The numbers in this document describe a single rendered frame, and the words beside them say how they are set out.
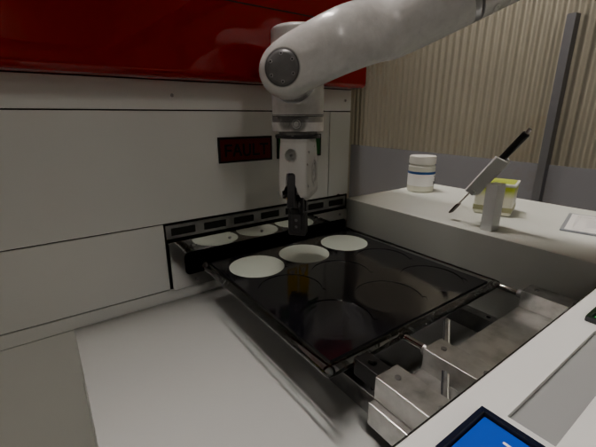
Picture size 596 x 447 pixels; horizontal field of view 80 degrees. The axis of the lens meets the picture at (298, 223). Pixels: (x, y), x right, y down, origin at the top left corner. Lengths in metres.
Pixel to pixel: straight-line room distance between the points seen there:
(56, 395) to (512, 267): 0.80
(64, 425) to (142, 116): 0.55
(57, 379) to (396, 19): 0.77
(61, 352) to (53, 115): 0.38
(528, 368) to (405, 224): 0.47
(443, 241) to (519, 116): 1.83
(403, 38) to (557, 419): 0.46
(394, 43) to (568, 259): 0.40
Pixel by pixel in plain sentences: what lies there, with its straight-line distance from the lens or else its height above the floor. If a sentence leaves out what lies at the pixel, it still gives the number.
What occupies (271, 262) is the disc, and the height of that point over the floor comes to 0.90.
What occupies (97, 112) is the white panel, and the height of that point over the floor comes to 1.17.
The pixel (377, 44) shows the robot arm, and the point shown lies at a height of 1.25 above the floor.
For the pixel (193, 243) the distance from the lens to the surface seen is 0.70.
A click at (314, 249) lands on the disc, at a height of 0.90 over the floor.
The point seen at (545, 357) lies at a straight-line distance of 0.40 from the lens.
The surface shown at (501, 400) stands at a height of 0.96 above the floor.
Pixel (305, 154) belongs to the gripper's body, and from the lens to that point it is 0.56.
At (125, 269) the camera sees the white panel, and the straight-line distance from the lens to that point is 0.70.
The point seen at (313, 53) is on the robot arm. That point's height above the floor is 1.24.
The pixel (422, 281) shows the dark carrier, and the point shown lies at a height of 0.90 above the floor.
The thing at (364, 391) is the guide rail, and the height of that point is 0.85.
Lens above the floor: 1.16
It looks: 17 degrees down
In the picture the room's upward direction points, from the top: straight up
